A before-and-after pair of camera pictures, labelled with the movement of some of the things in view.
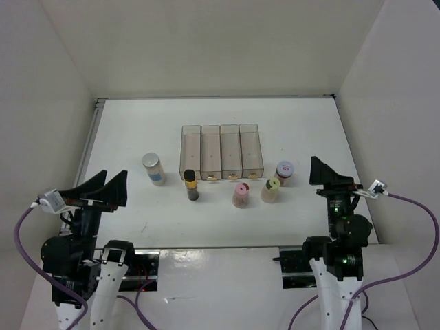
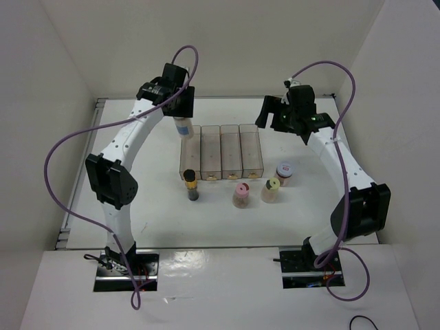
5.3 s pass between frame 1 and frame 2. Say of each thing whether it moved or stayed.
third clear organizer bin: stayed
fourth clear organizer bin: stayed
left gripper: moved
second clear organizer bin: stayed
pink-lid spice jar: stayed
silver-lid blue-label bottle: moved
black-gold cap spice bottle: stayed
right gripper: moved
